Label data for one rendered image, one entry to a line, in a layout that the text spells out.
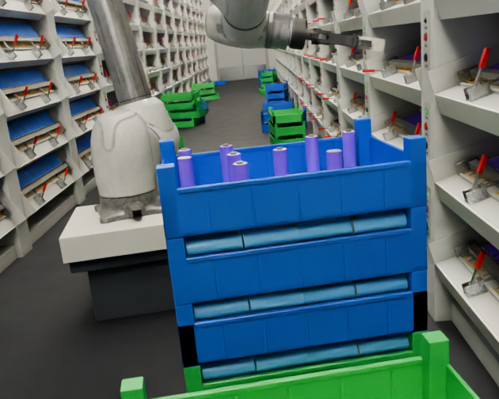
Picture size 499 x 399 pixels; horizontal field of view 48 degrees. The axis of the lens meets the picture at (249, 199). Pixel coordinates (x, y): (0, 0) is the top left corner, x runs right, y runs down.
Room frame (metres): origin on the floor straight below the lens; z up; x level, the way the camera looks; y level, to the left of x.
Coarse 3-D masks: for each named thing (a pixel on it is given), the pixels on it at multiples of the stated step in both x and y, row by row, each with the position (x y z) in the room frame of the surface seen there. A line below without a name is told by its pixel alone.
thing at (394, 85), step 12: (396, 48) 1.90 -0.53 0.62; (408, 48) 1.90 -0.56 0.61; (372, 60) 1.90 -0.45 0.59; (384, 60) 1.90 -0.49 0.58; (372, 72) 1.90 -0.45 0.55; (420, 72) 1.30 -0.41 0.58; (372, 84) 1.90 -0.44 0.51; (384, 84) 1.70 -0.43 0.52; (396, 84) 1.54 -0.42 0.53; (420, 84) 1.30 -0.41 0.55; (396, 96) 1.59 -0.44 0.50; (408, 96) 1.45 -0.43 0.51; (420, 96) 1.33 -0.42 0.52
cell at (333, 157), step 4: (328, 152) 0.64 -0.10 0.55; (332, 152) 0.64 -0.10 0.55; (336, 152) 0.64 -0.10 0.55; (340, 152) 0.64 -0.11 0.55; (328, 156) 0.64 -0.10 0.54; (332, 156) 0.64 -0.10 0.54; (336, 156) 0.64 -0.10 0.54; (340, 156) 0.64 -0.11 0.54; (328, 160) 0.64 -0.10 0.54; (332, 160) 0.64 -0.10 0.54; (336, 160) 0.64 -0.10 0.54; (340, 160) 0.64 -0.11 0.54; (328, 164) 0.64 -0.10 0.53; (332, 164) 0.64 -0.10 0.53; (336, 164) 0.64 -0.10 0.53; (340, 164) 0.64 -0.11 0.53; (328, 168) 0.64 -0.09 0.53; (332, 168) 0.64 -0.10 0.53; (336, 168) 0.64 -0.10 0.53; (340, 168) 0.64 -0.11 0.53
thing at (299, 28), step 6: (294, 18) 1.46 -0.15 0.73; (300, 18) 1.46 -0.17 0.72; (294, 24) 1.44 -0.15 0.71; (300, 24) 1.44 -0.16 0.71; (306, 24) 1.44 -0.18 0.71; (294, 30) 1.43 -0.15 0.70; (300, 30) 1.43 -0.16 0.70; (306, 30) 1.43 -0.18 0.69; (294, 36) 1.43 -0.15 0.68; (300, 36) 1.43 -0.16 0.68; (306, 36) 1.43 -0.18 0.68; (294, 42) 1.44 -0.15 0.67; (300, 42) 1.44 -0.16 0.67; (294, 48) 1.46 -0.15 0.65; (300, 48) 1.45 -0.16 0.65
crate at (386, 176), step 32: (192, 160) 0.78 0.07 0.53; (256, 160) 0.79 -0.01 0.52; (288, 160) 0.80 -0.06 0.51; (320, 160) 0.80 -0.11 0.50; (384, 160) 0.74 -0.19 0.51; (416, 160) 0.62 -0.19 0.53; (160, 192) 0.58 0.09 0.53; (192, 192) 0.59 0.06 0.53; (224, 192) 0.59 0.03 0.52; (256, 192) 0.60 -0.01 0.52; (288, 192) 0.60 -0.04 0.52; (320, 192) 0.60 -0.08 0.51; (352, 192) 0.61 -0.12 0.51; (384, 192) 0.61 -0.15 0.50; (416, 192) 0.62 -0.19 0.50; (192, 224) 0.59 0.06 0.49; (224, 224) 0.59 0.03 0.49; (256, 224) 0.59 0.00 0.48
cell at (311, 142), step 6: (306, 138) 0.77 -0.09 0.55; (312, 138) 0.76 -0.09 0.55; (306, 144) 0.77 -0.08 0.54; (312, 144) 0.76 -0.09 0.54; (306, 150) 0.77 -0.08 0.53; (312, 150) 0.76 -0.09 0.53; (318, 150) 0.77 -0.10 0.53; (306, 156) 0.77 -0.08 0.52; (312, 156) 0.76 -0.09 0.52; (318, 156) 0.77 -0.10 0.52; (312, 162) 0.76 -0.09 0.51; (318, 162) 0.76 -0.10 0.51; (312, 168) 0.76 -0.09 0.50; (318, 168) 0.76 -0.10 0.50
